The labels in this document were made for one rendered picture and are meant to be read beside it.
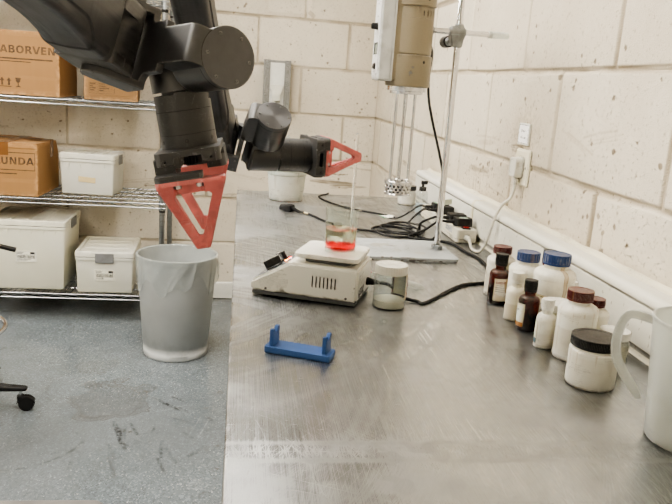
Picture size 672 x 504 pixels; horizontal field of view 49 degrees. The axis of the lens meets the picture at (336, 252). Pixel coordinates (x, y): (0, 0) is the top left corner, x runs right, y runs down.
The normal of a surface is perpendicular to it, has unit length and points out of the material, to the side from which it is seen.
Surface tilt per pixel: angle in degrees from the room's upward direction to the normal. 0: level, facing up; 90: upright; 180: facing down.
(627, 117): 90
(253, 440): 0
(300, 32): 90
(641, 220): 90
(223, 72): 84
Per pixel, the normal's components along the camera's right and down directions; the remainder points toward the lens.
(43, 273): 0.12, 0.28
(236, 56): 0.65, 0.11
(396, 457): 0.07, -0.97
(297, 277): -0.23, 0.21
